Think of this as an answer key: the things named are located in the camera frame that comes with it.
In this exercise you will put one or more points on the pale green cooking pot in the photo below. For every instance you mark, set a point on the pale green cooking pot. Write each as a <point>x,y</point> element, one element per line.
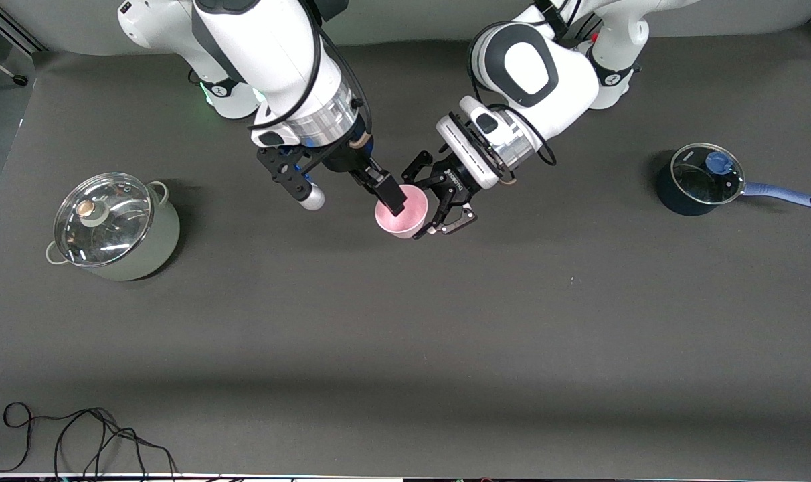
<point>154,244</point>

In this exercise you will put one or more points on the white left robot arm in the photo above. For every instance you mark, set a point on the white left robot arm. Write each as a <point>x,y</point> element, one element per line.
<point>546,73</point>

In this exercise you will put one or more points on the glass pot lid beige knob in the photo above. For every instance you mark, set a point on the glass pot lid beige knob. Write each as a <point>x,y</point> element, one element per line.
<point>101,227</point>

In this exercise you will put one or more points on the glass saucepan lid blue knob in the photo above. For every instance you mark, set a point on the glass saucepan lid blue knob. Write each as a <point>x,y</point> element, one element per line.
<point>703,175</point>

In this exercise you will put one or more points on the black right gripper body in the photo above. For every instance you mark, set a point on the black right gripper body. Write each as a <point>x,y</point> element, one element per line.
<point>347,161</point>

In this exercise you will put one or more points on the pink plastic cup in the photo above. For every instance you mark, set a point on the pink plastic cup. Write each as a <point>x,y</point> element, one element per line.
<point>412,214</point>

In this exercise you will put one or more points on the dark blue saucepan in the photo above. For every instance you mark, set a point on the dark blue saucepan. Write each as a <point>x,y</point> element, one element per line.
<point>676,199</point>

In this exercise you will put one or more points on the dark grey table cover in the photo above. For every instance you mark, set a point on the dark grey table cover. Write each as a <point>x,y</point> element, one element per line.
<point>405,321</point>

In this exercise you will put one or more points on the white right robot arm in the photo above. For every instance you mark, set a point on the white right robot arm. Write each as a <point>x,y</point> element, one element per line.
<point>265,47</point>

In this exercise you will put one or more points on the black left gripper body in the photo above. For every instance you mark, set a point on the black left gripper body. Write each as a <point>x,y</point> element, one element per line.
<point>449,182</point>

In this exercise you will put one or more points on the black right camera bracket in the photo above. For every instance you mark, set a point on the black right camera bracket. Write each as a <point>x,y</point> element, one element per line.
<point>282,167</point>

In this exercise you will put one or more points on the grey aluminium frame rail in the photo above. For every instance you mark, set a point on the grey aluminium frame rail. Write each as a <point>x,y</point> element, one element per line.
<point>4,23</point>

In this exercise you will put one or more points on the metal stand leg black foot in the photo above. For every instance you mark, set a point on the metal stand leg black foot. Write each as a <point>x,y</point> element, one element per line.
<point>19,79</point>

